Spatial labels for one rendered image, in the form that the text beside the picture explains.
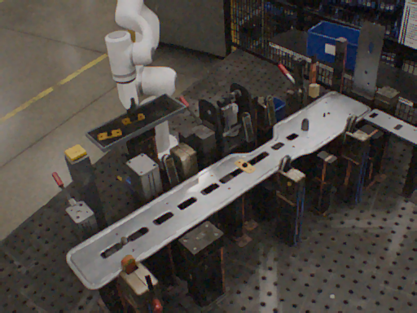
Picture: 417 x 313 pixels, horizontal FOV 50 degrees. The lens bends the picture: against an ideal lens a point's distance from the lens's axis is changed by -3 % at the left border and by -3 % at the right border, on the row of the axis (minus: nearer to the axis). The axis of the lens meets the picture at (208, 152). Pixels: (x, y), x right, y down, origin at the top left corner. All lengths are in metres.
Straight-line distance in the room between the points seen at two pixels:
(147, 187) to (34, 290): 0.61
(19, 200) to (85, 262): 1.95
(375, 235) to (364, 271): 0.19
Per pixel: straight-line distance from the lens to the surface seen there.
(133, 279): 1.34
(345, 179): 1.97
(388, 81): 2.25
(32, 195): 3.39
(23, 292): 1.90
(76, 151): 1.65
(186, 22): 4.38
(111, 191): 2.15
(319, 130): 1.91
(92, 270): 1.47
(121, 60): 1.57
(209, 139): 1.76
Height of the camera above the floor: 2.11
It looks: 38 degrees down
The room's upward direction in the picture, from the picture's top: 5 degrees counter-clockwise
